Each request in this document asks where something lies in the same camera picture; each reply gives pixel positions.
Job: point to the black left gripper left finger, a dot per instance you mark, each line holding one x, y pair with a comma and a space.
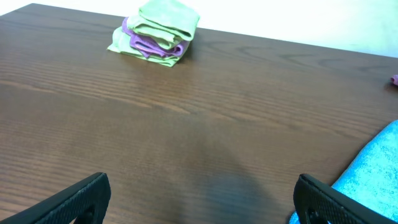
83, 202

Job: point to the folded green cloth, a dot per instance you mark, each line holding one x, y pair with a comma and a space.
120, 44
168, 22

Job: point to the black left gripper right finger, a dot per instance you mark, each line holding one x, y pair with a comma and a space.
316, 202

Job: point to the folded green cloth bottom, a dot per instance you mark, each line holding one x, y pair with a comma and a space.
120, 44

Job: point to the blue microfiber cloth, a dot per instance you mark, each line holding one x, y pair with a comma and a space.
371, 178

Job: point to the folded green cloth top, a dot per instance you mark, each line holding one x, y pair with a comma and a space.
168, 22

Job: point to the folded purple cloth in stack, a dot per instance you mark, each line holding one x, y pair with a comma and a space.
148, 46

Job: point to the purple microfiber cloth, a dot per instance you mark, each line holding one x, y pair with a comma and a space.
394, 79

